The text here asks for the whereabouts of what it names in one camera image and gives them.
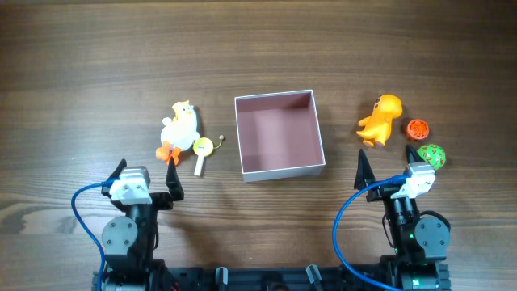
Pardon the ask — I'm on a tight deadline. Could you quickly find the yellow rattle drum toy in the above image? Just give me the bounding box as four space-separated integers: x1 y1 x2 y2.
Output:
193 135 225 177

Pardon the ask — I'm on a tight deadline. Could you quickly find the white box pink interior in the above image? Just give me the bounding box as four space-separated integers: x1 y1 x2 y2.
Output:
234 90 326 183

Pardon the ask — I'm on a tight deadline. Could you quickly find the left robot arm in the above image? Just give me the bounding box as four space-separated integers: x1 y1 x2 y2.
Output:
92 159 184 290

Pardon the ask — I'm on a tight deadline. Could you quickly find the blue cable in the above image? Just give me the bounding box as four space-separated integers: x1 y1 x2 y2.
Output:
70 180 120 291
331 174 410 291

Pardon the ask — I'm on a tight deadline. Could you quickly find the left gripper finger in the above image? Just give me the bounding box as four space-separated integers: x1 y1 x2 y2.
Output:
166 162 184 201
105 158 127 187

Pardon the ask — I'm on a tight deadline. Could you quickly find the left blue cable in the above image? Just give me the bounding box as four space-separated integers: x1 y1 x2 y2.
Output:
70 180 120 291

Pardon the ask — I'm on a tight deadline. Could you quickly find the white plush duck toy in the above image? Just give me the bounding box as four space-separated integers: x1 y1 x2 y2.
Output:
155 100 200 166

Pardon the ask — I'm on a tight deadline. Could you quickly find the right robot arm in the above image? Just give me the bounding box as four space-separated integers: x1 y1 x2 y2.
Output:
354 145 451 290

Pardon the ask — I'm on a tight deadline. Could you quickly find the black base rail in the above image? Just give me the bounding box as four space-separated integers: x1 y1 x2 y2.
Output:
91 264 450 291

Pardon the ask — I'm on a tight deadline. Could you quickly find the right blue cable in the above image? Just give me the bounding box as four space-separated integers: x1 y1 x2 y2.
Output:
331 174 410 291

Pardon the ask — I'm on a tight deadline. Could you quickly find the orange round ball toy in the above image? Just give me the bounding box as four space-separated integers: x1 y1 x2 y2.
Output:
406 119 430 141

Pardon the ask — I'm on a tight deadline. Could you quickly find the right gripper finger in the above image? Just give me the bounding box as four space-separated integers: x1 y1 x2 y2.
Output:
405 144 421 164
354 150 376 190

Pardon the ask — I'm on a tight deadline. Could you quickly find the green patterned ball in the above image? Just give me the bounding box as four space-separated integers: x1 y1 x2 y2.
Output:
417 144 447 171

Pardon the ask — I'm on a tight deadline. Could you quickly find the orange dinosaur toy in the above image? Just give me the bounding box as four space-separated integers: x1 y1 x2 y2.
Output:
356 95 403 147

